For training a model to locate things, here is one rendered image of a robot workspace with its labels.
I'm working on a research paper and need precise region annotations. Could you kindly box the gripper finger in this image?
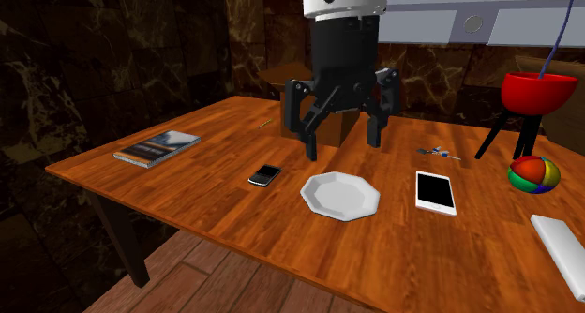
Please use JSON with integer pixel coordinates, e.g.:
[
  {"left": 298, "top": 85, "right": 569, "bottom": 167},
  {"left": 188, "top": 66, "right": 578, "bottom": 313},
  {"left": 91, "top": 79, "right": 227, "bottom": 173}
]
[
  {"left": 354, "top": 67, "right": 402, "bottom": 149},
  {"left": 283, "top": 78, "right": 343, "bottom": 162}
]

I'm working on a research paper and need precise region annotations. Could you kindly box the white octagonal plate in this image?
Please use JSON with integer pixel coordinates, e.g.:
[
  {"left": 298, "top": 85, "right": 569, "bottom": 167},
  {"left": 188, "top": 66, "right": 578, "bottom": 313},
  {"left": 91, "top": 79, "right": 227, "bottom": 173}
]
[{"left": 299, "top": 171, "right": 382, "bottom": 223}]

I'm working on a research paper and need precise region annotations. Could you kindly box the white flat rectangular device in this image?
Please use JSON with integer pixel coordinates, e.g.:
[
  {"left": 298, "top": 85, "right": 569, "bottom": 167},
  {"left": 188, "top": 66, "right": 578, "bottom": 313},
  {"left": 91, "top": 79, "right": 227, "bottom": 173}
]
[{"left": 529, "top": 213, "right": 585, "bottom": 303}]

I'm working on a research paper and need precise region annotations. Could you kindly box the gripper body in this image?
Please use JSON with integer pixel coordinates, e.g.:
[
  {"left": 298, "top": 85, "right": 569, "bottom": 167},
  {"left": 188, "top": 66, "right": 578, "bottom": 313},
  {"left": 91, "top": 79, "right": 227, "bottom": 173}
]
[{"left": 309, "top": 13, "right": 382, "bottom": 116}]

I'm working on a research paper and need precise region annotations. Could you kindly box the book with dark cover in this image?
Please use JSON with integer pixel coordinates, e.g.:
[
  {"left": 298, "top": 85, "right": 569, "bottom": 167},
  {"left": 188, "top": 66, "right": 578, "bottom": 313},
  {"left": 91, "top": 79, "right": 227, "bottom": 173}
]
[{"left": 112, "top": 129, "right": 203, "bottom": 170}]

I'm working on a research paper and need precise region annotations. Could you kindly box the black mobile phone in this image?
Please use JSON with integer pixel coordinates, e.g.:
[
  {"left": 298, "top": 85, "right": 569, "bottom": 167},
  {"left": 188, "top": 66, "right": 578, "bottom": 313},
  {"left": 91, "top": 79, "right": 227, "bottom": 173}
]
[{"left": 247, "top": 163, "right": 283, "bottom": 188}]

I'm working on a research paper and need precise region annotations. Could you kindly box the small grey and blue tool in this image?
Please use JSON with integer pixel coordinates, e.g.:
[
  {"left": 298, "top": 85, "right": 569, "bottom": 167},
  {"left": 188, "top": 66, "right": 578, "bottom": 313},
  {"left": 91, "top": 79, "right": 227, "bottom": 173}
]
[{"left": 415, "top": 145, "right": 463, "bottom": 161}]

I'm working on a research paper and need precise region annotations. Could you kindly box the multicoloured ball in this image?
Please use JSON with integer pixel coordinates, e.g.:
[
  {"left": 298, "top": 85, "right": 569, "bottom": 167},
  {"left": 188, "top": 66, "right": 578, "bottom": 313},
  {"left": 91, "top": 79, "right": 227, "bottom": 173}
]
[{"left": 506, "top": 155, "right": 562, "bottom": 195}]

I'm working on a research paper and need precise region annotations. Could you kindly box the white tablet with black screen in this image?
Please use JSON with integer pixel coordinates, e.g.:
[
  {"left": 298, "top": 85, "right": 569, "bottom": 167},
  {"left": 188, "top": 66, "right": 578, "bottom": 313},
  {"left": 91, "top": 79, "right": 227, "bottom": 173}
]
[{"left": 414, "top": 170, "right": 458, "bottom": 217}]

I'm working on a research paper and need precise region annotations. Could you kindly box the wooden table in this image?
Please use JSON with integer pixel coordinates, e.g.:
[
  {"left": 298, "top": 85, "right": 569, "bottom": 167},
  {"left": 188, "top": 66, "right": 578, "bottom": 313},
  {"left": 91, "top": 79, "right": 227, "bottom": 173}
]
[{"left": 44, "top": 95, "right": 585, "bottom": 313}]

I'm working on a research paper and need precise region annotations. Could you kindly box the red plant pot on stand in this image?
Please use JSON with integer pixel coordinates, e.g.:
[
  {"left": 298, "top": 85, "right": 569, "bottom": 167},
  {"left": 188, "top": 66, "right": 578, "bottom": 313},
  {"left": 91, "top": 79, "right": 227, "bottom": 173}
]
[{"left": 473, "top": 0, "right": 585, "bottom": 162}]

